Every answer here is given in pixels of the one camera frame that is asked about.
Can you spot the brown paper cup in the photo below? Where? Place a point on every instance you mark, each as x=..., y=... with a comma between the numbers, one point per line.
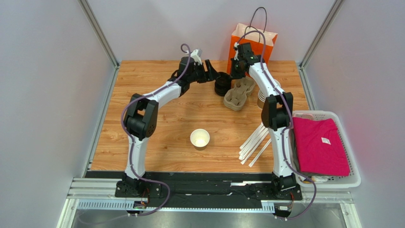
x=200, y=138

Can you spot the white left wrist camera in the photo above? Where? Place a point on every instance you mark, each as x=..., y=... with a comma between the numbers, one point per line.
x=196, y=56

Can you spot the white wrapped straw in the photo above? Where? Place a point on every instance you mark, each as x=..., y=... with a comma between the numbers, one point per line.
x=252, y=151
x=256, y=140
x=257, y=130
x=260, y=153

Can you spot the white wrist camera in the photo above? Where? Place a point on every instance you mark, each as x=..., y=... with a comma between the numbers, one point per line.
x=236, y=51
x=196, y=56

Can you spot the stack of paper cups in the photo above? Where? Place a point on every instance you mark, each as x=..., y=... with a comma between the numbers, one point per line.
x=261, y=99

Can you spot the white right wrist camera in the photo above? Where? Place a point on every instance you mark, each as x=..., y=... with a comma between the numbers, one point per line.
x=236, y=51

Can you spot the stack of black lids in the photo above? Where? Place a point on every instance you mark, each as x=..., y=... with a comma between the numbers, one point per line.
x=222, y=84

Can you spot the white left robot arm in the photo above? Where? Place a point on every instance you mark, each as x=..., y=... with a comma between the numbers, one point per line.
x=139, y=120

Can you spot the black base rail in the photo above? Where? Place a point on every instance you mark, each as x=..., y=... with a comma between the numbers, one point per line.
x=192, y=190

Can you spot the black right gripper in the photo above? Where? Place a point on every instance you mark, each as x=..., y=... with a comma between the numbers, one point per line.
x=237, y=71

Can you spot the pink folded cloth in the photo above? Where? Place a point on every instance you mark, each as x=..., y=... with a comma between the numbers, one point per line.
x=319, y=148

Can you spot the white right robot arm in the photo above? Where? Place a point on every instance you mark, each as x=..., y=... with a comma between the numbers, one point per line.
x=276, y=115

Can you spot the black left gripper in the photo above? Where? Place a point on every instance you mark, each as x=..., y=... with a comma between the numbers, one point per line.
x=212, y=74

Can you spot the orange paper bag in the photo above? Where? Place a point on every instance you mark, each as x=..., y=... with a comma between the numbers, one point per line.
x=258, y=38

